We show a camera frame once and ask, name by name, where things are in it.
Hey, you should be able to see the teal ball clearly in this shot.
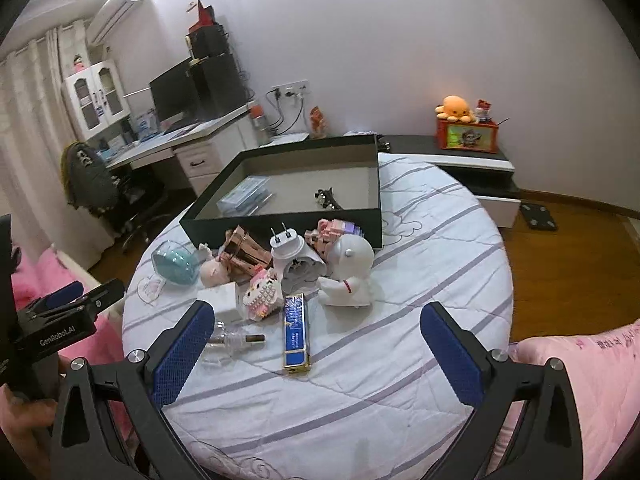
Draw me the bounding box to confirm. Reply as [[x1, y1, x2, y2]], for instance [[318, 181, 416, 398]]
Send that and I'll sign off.
[[151, 240, 200, 286]]

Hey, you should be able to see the white astronaut figure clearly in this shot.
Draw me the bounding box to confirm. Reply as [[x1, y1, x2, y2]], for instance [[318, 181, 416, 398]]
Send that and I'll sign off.
[[317, 234, 374, 308]]

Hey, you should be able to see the clear glass bottle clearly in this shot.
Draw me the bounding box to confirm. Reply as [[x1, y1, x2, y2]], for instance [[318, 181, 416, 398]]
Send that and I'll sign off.
[[203, 322, 266, 362]]

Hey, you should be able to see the pink pig figurine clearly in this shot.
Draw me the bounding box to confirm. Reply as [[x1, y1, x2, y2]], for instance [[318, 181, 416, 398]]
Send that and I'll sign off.
[[198, 244, 231, 288]]

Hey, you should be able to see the white power adapter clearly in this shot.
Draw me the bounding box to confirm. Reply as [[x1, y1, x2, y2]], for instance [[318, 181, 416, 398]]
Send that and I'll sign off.
[[196, 282, 243, 324]]

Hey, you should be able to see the white plug night light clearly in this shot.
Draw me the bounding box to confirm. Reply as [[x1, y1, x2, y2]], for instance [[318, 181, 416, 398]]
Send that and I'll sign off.
[[270, 226, 326, 296]]

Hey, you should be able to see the pink block toy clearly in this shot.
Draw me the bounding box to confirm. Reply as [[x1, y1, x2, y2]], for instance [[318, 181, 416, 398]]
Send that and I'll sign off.
[[304, 219, 363, 259]]

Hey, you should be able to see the pink white block figure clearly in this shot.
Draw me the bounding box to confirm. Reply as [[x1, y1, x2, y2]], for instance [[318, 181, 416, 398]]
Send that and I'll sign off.
[[243, 269, 284, 321]]

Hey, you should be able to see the clear plastic card box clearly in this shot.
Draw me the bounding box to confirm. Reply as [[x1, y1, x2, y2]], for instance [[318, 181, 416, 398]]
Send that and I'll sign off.
[[217, 176, 272, 217]]

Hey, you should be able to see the black keychain trinket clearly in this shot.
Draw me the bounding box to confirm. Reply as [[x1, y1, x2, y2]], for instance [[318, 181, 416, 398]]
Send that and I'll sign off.
[[314, 188, 343, 210]]

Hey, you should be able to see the person's left hand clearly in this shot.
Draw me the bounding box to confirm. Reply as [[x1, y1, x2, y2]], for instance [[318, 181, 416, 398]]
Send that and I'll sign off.
[[1, 385, 58, 479]]

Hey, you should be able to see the pink blanket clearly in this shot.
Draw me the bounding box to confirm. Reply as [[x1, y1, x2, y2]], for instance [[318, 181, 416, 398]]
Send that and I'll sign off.
[[8, 246, 132, 441]]

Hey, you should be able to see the striped white table cloth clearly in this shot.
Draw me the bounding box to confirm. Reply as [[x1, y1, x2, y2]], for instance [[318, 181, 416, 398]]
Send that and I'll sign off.
[[120, 152, 516, 480]]

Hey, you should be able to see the pink quilt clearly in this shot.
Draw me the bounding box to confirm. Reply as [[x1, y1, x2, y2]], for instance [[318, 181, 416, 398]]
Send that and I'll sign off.
[[509, 322, 639, 479]]

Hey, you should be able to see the grey jacket on chair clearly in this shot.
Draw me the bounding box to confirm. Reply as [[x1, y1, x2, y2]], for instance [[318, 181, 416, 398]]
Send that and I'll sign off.
[[61, 142, 118, 214]]

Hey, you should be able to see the black office chair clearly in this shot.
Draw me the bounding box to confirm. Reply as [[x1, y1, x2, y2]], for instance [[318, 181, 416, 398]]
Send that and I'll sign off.
[[101, 167, 170, 254]]

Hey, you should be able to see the black bathroom scale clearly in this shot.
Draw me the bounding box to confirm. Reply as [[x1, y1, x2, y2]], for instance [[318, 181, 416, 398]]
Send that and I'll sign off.
[[520, 202, 558, 232]]

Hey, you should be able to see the white curtain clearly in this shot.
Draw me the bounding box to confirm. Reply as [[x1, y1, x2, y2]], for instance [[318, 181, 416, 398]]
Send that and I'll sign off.
[[1, 20, 114, 269]]

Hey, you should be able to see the white hutch cabinet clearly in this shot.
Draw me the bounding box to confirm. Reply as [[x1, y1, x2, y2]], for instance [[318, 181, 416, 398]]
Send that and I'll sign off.
[[63, 60, 130, 140]]

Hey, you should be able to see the red storage box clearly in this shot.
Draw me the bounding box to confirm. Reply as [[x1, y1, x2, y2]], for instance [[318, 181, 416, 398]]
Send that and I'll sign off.
[[436, 119, 499, 154]]

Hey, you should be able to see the white desk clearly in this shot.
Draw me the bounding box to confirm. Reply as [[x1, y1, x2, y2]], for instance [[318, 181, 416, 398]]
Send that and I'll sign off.
[[104, 102, 262, 196]]

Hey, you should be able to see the orange octopus plush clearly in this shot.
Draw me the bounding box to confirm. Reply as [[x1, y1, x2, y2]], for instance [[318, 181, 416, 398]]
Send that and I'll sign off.
[[435, 96, 475, 124]]

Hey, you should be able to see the black monitor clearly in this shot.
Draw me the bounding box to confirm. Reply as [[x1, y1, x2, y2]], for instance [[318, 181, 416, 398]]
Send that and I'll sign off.
[[150, 58, 198, 122]]

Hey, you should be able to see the black shallow tray box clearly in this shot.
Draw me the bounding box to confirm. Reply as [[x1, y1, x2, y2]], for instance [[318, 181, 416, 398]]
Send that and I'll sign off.
[[180, 134, 383, 249]]

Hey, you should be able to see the orange cap bottle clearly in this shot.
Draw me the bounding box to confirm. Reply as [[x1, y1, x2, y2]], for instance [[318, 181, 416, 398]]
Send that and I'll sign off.
[[248, 103, 270, 145]]

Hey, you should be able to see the small orange figurine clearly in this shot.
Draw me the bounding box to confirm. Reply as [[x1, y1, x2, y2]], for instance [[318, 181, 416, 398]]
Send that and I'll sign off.
[[309, 106, 328, 140]]

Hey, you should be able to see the black computer tower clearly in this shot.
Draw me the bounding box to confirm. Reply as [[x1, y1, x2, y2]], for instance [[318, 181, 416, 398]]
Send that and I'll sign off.
[[189, 53, 247, 119]]

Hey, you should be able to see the black speaker box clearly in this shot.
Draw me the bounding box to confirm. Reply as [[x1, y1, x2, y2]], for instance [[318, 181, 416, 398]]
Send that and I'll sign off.
[[186, 24, 230, 60]]

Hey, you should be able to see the white air conditioner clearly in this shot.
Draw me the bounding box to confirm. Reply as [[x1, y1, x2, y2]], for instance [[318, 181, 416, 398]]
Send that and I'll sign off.
[[86, 0, 143, 47]]

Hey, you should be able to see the wall power socket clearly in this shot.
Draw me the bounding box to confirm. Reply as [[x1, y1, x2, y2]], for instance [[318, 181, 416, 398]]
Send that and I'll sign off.
[[271, 79, 310, 99]]

